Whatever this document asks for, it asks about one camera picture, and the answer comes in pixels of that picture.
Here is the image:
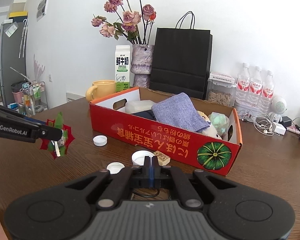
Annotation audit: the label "black cable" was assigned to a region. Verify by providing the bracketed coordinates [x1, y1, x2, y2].
[132, 188, 161, 199]

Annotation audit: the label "small white bottle cap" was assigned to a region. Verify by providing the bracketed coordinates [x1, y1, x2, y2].
[93, 135, 108, 147]

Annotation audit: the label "navy blue zip pouch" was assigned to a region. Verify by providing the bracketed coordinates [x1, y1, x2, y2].
[132, 109, 157, 121]

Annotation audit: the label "red artificial rose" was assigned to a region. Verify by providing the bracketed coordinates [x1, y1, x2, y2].
[40, 112, 75, 159]

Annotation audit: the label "yellow white hamster plush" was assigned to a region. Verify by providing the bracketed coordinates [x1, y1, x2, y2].
[197, 111, 222, 140]

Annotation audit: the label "purple fabric pouch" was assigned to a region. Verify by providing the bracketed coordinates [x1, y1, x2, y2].
[151, 93, 210, 132]

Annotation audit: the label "translucent cotton swab box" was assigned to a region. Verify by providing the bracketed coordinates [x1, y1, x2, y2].
[125, 100, 155, 114]

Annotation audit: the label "plastic bag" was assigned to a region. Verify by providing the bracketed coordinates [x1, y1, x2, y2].
[209, 112, 230, 137]

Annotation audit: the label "large white jar lid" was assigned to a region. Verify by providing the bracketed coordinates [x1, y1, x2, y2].
[131, 150, 154, 166]

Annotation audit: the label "small wooden stamp block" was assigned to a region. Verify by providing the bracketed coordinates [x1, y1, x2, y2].
[153, 151, 171, 166]

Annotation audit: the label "red cardboard box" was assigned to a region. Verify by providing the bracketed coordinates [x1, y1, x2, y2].
[90, 87, 243, 176]

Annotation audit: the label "grey refrigerator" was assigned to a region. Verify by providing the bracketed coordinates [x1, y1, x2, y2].
[0, 22, 26, 106]

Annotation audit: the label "yellow ceramic mug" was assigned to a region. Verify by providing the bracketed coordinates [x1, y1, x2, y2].
[85, 80, 116, 102]

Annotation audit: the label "clear seed container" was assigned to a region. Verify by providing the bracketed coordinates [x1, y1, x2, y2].
[206, 79, 235, 107]

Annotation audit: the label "white tin box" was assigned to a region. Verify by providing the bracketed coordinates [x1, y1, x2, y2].
[234, 101, 261, 123]

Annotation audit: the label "water bottle left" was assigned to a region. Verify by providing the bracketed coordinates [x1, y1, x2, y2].
[236, 63, 250, 102]

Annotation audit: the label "water bottle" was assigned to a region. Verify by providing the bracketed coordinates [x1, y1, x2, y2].
[236, 63, 250, 102]
[258, 71, 275, 113]
[247, 66, 263, 107]

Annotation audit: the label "black paper shopping bag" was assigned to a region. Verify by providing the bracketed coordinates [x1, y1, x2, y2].
[149, 11, 212, 99]

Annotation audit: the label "flat box on container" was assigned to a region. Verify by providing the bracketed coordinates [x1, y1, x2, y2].
[209, 72, 235, 84]

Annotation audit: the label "purple textured vase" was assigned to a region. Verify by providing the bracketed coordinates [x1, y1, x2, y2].
[130, 44, 154, 88]

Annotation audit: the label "white milk carton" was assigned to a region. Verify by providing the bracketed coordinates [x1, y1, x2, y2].
[115, 45, 131, 92]

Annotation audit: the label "water bottle middle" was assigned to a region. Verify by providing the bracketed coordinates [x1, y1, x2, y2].
[247, 66, 263, 107]

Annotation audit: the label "white charger adapter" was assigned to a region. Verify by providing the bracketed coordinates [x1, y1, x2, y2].
[272, 122, 286, 135]

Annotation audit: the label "water bottle right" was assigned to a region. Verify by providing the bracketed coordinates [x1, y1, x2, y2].
[258, 71, 275, 113]

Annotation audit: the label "white round robot toy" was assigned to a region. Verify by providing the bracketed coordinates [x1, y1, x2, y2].
[269, 96, 287, 123]

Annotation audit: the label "dried pink roses bouquet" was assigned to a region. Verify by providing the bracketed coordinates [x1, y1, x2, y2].
[91, 0, 157, 45]

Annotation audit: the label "small wire storage rack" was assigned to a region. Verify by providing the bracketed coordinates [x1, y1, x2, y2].
[20, 81, 49, 116]

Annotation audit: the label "white wired earphones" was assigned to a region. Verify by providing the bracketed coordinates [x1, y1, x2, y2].
[253, 113, 275, 137]

